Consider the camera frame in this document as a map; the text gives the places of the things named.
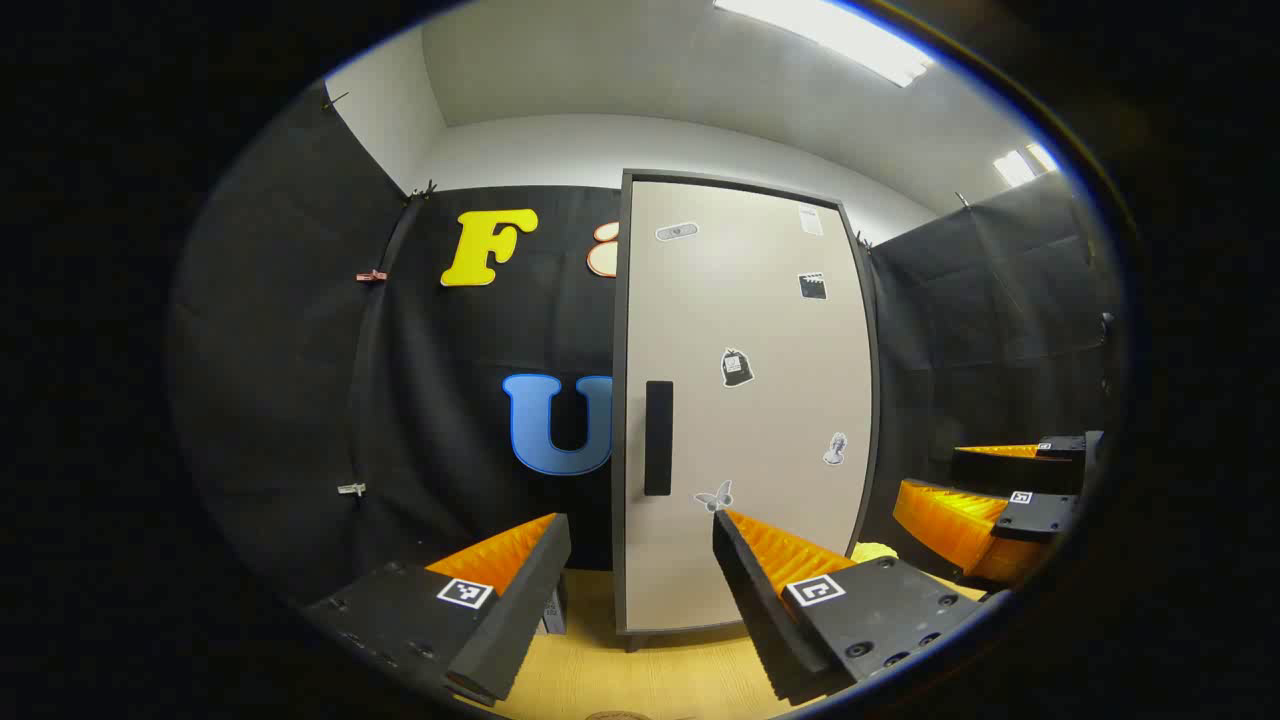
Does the small ceiling light panel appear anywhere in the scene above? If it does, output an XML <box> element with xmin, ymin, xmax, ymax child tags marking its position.
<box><xmin>992</xmin><ymin>142</ymin><xmax>1059</xmax><ymax>189</ymax></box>

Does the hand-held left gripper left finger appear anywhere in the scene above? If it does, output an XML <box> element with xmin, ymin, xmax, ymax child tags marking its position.
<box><xmin>300</xmin><ymin>513</ymin><xmax>573</xmax><ymax>704</ymax></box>

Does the beige cabinet door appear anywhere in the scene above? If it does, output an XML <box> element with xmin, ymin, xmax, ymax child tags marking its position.
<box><xmin>628</xmin><ymin>180</ymin><xmax>873</xmax><ymax>633</ymax></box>

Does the dark grey cabinet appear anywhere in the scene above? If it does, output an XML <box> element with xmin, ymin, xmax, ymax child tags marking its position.
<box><xmin>610</xmin><ymin>167</ymin><xmax>885</xmax><ymax>653</ymax></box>

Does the long ceiling light panel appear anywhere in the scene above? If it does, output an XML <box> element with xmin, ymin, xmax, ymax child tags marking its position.
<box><xmin>712</xmin><ymin>0</ymin><xmax>936</xmax><ymax>89</ymax></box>

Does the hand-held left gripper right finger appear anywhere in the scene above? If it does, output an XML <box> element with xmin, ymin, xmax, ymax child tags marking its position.
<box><xmin>712</xmin><ymin>507</ymin><xmax>988</xmax><ymax>708</ymax></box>

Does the black backdrop cloth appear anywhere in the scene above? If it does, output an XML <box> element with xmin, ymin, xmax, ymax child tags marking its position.
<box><xmin>170</xmin><ymin>80</ymin><xmax>1126</xmax><ymax>601</ymax></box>

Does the black door handle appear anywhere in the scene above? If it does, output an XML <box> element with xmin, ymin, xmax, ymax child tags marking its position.
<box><xmin>644</xmin><ymin>380</ymin><xmax>674</xmax><ymax>498</ymax></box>

